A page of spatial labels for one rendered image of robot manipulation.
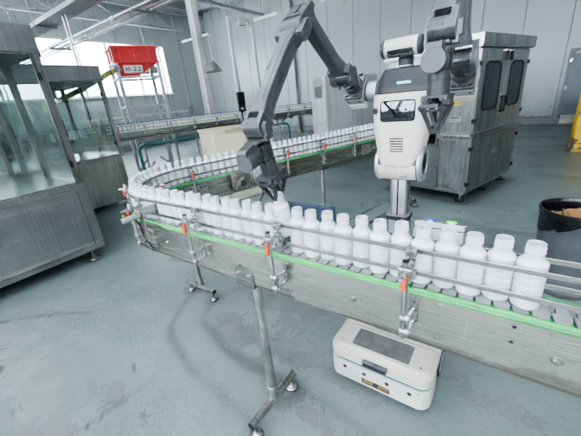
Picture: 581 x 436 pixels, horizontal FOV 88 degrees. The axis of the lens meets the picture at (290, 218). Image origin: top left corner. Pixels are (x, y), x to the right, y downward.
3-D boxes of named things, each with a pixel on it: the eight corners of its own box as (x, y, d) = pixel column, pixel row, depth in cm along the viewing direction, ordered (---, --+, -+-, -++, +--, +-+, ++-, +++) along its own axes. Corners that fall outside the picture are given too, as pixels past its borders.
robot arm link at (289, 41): (314, 27, 99) (287, 34, 106) (306, 10, 95) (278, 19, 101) (272, 140, 90) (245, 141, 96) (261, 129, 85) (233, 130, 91)
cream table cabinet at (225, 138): (261, 182, 611) (252, 122, 568) (278, 188, 563) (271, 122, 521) (210, 196, 552) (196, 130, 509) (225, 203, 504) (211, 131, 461)
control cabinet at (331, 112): (338, 158, 774) (335, 75, 704) (354, 160, 736) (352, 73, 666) (315, 164, 730) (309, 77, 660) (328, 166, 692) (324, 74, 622)
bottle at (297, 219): (310, 252, 109) (308, 208, 102) (295, 255, 107) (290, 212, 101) (304, 245, 114) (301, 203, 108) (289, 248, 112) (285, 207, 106)
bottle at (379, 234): (392, 266, 94) (392, 218, 88) (386, 277, 90) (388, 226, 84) (372, 263, 97) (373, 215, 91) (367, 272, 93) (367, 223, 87)
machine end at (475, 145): (434, 169, 585) (443, 53, 513) (512, 178, 486) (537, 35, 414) (381, 189, 500) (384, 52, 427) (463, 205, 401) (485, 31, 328)
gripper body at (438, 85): (453, 99, 85) (456, 70, 82) (446, 102, 77) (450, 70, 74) (429, 101, 88) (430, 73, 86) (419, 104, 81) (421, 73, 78)
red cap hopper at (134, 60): (146, 186, 680) (107, 44, 579) (139, 182, 735) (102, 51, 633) (187, 177, 730) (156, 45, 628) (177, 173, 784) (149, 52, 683)
